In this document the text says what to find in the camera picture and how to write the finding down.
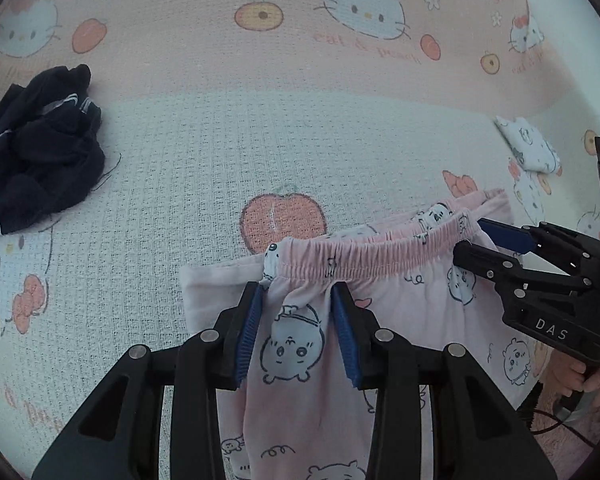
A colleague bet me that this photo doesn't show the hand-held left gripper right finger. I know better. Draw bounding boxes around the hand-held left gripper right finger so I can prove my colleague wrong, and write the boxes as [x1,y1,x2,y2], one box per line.
[331,282,553,480]

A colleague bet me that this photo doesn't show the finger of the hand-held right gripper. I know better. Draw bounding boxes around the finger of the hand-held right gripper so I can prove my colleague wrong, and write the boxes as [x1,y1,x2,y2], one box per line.
[477,219,600,266]
[452,241,588,306]

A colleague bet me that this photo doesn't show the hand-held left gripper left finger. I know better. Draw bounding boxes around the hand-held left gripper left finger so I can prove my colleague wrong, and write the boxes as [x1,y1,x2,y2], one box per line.
[32,282,265,480]

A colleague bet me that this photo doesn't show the pink printed pajama pants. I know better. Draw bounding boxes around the pink printed pajama pants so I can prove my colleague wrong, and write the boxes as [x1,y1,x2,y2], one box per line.
[180,189,553,480]

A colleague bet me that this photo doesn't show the person's right hand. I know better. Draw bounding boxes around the person's right hand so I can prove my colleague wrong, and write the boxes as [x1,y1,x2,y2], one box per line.
[550,355,600,401]

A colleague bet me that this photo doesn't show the white printed folded garment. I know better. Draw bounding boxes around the white printed folded garment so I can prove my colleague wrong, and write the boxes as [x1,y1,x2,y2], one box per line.
[495,115,563,176]

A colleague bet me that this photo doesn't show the person's pink fluffy clothing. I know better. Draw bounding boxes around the person's pink fluffy clothing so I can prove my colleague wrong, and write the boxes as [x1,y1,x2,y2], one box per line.
[527,375,600,466]

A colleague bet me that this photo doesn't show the pink cat print blanket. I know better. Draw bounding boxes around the pink cat print blanket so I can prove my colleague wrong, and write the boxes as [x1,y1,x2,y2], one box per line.
[0,0,600,461]

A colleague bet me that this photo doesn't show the dark navy striped garment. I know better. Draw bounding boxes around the dark navy striped garment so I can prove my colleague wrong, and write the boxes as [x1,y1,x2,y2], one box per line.
[0,64,106,236]

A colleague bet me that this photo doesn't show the black cable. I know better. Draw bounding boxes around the black cable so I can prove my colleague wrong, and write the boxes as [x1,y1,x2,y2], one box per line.
[522,392,600,448]

